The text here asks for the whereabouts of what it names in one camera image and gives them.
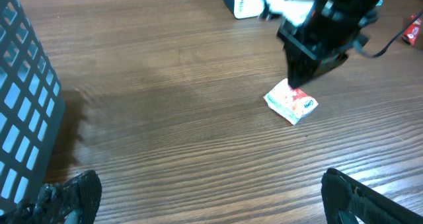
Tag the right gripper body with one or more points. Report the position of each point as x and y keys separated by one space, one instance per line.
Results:
x=321 y=36

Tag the red white snack packet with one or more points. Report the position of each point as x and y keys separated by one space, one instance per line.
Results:
x=291 y=104

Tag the red stick sachet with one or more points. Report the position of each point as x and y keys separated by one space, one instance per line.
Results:
x=413 y=34

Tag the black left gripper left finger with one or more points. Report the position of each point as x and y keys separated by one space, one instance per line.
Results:
x=75 y=201

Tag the teal wet wipes pack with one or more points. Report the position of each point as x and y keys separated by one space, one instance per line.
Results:
x=379 y=3

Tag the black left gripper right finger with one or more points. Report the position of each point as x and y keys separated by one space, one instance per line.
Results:
x=348 y=201

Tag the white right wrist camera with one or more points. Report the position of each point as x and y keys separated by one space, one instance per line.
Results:
x=295 y=11

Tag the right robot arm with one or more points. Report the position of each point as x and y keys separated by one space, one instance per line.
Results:
x=357 y=8

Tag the white barcode scanner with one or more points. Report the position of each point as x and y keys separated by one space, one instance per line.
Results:
x=244 y=9

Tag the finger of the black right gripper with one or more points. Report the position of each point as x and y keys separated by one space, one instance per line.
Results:
x=300 y=66
x=322 y=65

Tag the grey plastic mesh basket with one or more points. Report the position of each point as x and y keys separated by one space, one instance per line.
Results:
x=32 y=107

